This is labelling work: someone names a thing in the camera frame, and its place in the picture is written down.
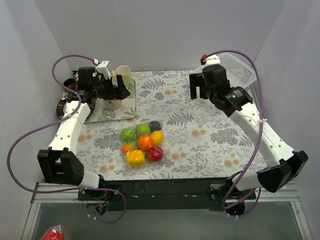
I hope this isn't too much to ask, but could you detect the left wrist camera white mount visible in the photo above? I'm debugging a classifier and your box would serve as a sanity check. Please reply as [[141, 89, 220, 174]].
[[93, 58, 111, 79]]

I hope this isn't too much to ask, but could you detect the yellow fake bell pepper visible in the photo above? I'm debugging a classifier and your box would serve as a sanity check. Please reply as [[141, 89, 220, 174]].
[[126, 149, 146, 167]]

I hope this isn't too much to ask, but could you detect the white plastic basket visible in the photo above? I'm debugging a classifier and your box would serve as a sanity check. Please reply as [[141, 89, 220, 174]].
[[191, 52, 257, 89]]

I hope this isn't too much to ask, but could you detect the green fake bell pepper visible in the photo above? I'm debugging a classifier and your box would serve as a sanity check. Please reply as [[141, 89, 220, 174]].
[[120, 128, 135, 143]]

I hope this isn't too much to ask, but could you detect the fake lemon yellow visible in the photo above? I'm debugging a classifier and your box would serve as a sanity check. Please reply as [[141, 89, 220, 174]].
[[150, 130, 164, 146]]

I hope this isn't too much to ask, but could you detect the cream ceramic mug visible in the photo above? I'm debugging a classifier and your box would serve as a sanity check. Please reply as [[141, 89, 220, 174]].
[[111, 65, 132, 87]]

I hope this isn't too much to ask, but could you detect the floral table mat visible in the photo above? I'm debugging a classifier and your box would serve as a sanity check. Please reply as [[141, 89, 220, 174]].
[[48, 68, 280, 181]]

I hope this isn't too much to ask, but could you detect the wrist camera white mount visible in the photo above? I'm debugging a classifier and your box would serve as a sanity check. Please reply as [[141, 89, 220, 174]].
[[200, 54, 221, 66], [93, 58, 111, 79]]

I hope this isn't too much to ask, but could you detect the small brown red cup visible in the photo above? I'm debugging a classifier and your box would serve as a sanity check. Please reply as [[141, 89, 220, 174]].
[[63, 78, 76, 88]]

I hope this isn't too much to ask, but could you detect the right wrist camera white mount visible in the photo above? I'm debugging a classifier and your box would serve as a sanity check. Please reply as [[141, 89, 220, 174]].
[[200, 54, 221, 66]]

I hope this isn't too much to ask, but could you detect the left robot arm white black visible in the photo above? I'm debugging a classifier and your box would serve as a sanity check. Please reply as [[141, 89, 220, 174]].
[[37, 75, 130, 200]]

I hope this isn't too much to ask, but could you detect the dark purple fake fruit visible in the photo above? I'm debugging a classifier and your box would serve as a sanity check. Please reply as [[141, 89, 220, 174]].
[[149, 120, 162, 133]]

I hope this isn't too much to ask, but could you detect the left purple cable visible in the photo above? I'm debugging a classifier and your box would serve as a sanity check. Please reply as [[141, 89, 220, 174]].
[[6, 54, 127, 224]]

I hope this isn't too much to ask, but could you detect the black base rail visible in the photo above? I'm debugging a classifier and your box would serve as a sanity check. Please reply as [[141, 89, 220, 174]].
[[77, 176, 258, 212]]

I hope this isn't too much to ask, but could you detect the red fake apple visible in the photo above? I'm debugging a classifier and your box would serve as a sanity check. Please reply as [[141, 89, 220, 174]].
[[148, 146, 164, 162]]

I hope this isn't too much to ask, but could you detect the clear zip top bag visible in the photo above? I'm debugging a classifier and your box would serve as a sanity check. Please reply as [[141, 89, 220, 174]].
[[115, 119, 170, 168]]

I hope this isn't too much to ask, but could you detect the leaf pattern serving tray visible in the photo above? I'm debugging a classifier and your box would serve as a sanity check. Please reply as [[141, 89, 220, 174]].
[[85, 79, 137, 123]]

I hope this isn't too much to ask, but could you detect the striped rim plate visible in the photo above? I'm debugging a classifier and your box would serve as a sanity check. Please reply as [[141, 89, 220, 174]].
[[56, 98, 95, 120]]

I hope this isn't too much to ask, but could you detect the fake orange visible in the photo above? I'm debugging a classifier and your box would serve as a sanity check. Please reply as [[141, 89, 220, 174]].
[[137, 135, 154, 151]]

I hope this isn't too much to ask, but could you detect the green fake apple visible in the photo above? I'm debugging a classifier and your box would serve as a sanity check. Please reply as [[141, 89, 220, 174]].
[[135, 123, 151, 138]]

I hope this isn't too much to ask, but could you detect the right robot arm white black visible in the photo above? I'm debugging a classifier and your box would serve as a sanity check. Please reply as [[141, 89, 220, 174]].
[[189, 64, 308, 199]]

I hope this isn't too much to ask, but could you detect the aluminium frame rail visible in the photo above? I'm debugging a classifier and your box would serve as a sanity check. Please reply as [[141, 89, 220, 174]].
[[22, 183, 313, 240]]

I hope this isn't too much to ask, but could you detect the green interior floral mug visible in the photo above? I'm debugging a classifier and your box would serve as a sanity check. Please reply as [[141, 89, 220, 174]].
[[105, 99, 123, 111]]

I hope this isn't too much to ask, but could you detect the red object in bag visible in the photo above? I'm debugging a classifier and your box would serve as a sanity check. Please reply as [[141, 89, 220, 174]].
[[40, 225, 66, 240]]

